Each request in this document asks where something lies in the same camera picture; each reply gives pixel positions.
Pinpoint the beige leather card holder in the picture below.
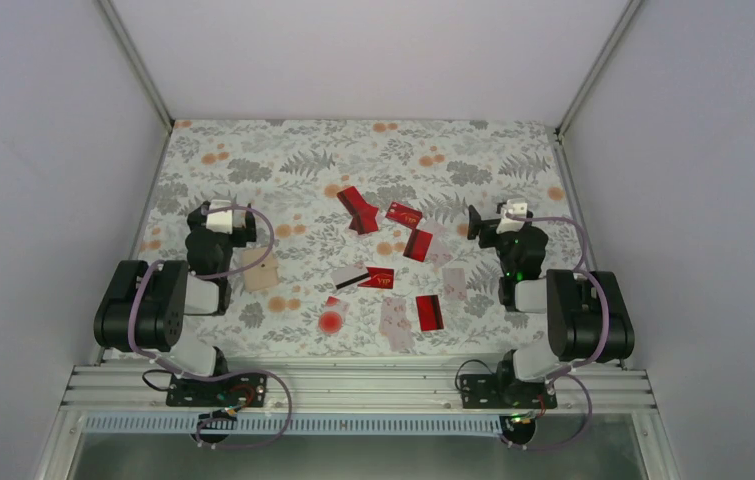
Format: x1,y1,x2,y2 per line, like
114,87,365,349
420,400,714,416
241,248,279,292

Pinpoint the red magnetic stripe card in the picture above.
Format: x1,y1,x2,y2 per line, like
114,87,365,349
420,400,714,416
403,229,433,262

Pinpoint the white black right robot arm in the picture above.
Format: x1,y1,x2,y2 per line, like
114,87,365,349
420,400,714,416
467,202,635,407

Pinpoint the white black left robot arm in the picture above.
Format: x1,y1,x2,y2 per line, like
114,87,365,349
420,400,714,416
93,200,263,405

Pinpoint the white floral card right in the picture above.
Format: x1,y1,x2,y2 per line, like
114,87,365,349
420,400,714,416
442,267,468,301

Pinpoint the white floral card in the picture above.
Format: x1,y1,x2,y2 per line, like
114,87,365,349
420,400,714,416
419,219,453,267
442,267,468,301
379,297,414,352

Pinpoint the white floral card upper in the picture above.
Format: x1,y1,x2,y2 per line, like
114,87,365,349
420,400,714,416
419,219,453,267

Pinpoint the red stripe card lower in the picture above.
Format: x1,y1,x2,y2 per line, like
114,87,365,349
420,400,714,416
416,295,444,332

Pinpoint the red VIP card upper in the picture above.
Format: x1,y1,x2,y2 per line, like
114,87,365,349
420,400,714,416
386,202,423,230

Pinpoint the red vip card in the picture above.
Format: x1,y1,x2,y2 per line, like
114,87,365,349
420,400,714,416
386,202,423,230
358,266,395,290

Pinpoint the white card black stripe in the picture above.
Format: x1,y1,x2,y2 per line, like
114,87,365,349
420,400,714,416
331,265,371,290

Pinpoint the red VIP card centre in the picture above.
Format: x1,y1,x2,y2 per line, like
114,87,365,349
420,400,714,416
358,266,395,290

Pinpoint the white card red circle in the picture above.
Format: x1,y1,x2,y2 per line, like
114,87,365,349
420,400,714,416
318,296,349,335

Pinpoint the white floral card lower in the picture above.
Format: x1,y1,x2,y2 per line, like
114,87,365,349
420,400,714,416
379,297,414,352

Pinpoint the red card top left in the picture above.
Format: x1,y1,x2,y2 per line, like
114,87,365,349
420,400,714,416
336,186,379,235

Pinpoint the floral patterned table mat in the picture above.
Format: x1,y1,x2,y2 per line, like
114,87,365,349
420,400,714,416
138,120,581,357

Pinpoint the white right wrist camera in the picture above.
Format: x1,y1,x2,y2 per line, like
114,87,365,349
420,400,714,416
496,199,528,234

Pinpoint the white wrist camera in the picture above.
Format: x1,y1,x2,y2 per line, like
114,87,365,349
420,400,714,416
205,199,234,235
496,199,528,234

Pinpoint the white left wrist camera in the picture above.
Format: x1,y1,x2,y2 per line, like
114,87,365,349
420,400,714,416
205,199,234,235

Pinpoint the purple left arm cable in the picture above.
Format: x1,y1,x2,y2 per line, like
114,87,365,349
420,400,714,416
126,205,294,452

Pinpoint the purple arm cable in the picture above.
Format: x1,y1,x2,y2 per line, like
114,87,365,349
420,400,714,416
500,213,611,453
126,205,294,452

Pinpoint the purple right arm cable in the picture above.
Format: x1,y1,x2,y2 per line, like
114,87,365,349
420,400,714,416
500,213,611,453

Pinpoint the aluminium rail frame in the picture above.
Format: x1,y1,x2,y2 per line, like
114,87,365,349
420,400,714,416
60,358,657,414

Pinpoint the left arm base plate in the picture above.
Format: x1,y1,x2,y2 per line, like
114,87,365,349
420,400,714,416
165,373,268,409

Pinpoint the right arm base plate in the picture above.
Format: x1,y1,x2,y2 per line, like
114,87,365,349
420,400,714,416
455,374,558,410

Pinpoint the grey slotted cable duct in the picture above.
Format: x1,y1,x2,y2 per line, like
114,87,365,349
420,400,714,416
82,413,517,437

